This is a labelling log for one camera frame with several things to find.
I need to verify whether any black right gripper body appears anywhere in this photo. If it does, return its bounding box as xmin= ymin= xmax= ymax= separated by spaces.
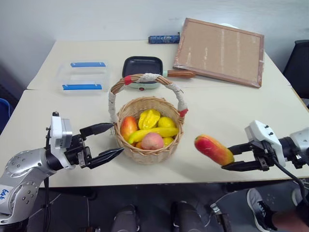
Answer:
xmin=250 ymin=140 xmax=275 ymax=172

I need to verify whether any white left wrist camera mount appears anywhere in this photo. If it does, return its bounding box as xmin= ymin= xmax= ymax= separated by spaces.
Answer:
xmin=46 ymin=111 xmax=73 ymax=168

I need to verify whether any black square pan wooden handle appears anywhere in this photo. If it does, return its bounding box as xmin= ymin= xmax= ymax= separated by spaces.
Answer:
xmin=121 ymin=56 xmax=196 ymax=92

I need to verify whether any cork board wooden frame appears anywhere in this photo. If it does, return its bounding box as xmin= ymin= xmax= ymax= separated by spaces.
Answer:
xmin=172 ymin=17 xmax=265 ymax=89

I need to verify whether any person's bare leg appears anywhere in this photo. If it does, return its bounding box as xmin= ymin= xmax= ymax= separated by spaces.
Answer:
xmin=272 ymin=209 xmax=309 ymax=232

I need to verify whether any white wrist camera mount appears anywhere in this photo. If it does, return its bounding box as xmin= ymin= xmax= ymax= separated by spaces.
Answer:
xmin=46 ymin=111 xmax=73 ymax=168
xmin=244 ymin=119 xmax=287 ymax=168

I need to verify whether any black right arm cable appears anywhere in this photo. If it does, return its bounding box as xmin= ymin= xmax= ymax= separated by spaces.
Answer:
xmin=263 ymin=142 xmax=309 ymax=202

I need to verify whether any wicker basket with handle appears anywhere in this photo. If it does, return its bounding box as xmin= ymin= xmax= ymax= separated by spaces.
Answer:
xmin=107 ymin=72 xmax=189 ymax=165

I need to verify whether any round red yellow mango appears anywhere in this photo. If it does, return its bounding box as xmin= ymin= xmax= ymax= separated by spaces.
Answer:
xmin=120 ymin=116 xmax=139 ymax=142

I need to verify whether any blue patterned cylinder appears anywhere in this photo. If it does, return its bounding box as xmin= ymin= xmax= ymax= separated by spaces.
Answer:
xmin=147 ymin=33 xmax=181 ymax=45

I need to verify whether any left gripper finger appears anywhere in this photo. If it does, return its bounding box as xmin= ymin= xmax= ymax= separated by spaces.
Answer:
xmin=79 ymin=122 xmax=114 ymax=141
xmin=86 ymin=147 xmax=125 ymax=170

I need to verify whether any pink peach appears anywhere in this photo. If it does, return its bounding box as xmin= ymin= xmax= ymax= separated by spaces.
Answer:
xmin=140 ymin=132 xmax=164 ymax=150

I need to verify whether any black chair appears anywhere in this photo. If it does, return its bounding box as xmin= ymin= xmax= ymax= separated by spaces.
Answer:
xmin=281 ymin=39 xmax=309 ymax=100

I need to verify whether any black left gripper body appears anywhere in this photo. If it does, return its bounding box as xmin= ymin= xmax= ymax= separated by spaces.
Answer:
xmin=64 ymin=133 xmax=93 ymax=169

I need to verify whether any long red yellow mango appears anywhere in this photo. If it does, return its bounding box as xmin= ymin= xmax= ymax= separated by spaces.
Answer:
xmin=194 ymin=134 xmax=235 ymax=167

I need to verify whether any dark rounded shape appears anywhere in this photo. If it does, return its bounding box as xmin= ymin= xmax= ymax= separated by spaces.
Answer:
xmin=111 ymin=203 xmax=141 ymax=232
xmin=169 ymin=200 xmax=209 ymax=232

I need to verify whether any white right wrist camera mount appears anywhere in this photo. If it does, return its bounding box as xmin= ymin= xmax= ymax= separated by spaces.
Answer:
xmin=244 ymin=119 xmax=287 ymax=168

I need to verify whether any large yellow lemon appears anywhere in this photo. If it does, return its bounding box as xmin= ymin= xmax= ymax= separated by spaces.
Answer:
xmin=157 ymin=116 xmax=177 ymax=129

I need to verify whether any grey sneaker with black laces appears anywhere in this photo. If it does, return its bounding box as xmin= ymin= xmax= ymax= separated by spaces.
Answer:
xmin=246 ymin=188 xmax=279 ymax=232

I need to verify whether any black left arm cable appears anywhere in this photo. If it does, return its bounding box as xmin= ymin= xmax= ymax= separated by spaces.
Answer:
xmin=42 ymin=125 xmax=52 ymax=232

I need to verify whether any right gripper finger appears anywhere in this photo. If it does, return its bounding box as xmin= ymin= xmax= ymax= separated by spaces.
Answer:
xmin=227 ymin=143 xmax=254 ymax=156
xmin=220 ymin=160 xmax=262 ymax=172

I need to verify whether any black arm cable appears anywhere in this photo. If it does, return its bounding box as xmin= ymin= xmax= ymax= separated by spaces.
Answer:
xmin=42 ymin=125 xmax=52 ymax=232
xmin=263 ymin=142 xmax=309 ymax=202

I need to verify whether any grey black floor device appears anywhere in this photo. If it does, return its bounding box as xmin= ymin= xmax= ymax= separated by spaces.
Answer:
xmin=209 ymin=202 xmax=230 ymax=232

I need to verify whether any blue bin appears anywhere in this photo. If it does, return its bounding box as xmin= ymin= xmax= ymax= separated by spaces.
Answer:
xmin=0 ymin=97 xmax=15 ymax=136

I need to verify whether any grey white sneaker toe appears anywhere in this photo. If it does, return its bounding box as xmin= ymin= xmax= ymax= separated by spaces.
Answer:
xmin=291 ymin=188 xmax=305 ymax=206

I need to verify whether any clear container with blue clips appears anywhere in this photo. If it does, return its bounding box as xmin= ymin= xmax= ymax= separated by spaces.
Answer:
xmin=56 ymin=60 xmax=111 ymax=95

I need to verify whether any yellow starfruit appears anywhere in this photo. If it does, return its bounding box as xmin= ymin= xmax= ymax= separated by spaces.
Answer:
xmin=138 ymin=109 xmax=162 ymax=131

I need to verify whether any yellow banana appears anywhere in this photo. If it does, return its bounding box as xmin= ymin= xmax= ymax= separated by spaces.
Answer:
xmin=127 ymin=127 xmax=180 ymax=144

